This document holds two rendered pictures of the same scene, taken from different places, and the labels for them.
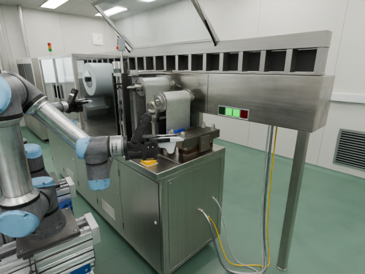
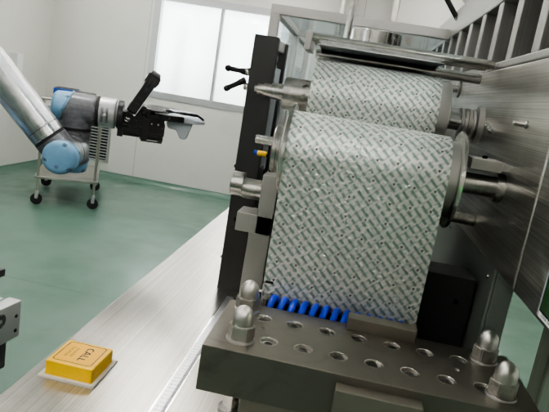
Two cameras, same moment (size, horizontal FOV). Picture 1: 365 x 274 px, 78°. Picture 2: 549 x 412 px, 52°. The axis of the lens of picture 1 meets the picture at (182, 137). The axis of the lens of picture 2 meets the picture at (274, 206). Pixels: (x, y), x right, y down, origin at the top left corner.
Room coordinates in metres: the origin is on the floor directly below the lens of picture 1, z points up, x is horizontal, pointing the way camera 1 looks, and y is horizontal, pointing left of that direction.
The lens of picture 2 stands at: (1.03, -0.51, 1.34)
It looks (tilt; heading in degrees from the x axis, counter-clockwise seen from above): 12 degrees down; 50
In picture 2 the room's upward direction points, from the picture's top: 9 degrees clockwise
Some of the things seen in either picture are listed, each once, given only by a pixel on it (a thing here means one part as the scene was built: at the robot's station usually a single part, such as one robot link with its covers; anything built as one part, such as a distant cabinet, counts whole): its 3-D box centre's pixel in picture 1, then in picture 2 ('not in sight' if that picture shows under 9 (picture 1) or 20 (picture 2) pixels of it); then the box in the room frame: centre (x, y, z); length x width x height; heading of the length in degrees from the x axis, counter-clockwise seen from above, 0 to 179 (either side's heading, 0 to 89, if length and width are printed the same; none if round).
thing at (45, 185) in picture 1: (39, 194); not in sight; (0.82, 0.59, 0.98); 0.13 x 0.12 x 0.14; 11
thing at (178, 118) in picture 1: (178, 119); (346, 259); (1.64, 0.03, 1.11); 0.23 x 0.01 x 0.18; 134
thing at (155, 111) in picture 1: (153, 128); (248, 259); (1.60, 0.21, 1.05); 0.06 x 0.05 x 0.31; 134
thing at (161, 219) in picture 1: (113, 166); not in sight; (2.31, 0.77, 0.43); 2.52 x 0.64 x 0.86; 44
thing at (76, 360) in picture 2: (148, 161); (79, 360); (1.32, 0.21, 0.91); 0.07 x 0.07 x 0.02; 44
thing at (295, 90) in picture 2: (137, 87); (299, 95); (1.76, 0.35, 1.34); 0.06 x 0.06 x 0.06; 44
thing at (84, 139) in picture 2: not in sight; (72, 150); (1.51, 0.86, 1.12); 0.11 x 0.08 x 0.11; 62
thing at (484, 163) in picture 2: not in sight; (488, 163); (1.81, -0.06, 1.28); 0.06 x 0.05 x 0.02; 134
